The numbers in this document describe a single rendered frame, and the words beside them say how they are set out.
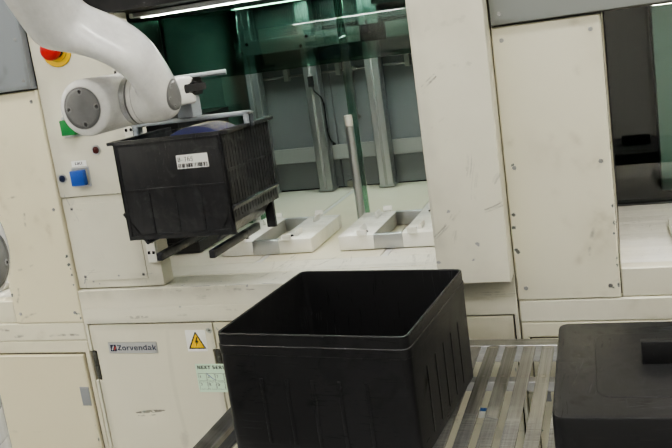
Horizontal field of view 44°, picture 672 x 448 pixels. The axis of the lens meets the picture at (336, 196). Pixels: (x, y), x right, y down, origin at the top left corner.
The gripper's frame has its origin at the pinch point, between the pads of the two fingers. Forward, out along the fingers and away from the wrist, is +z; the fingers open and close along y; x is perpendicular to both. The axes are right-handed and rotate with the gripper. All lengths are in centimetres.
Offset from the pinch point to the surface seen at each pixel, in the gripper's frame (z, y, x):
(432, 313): -31, 48, -33
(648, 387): -41, 74, -39
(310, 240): 21.4, 11.1, -35.3
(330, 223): 34, 11, -35
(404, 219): 41, 27, -37
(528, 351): -6, 57, -49
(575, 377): -38, 66, -39
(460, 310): -19, 49, -37
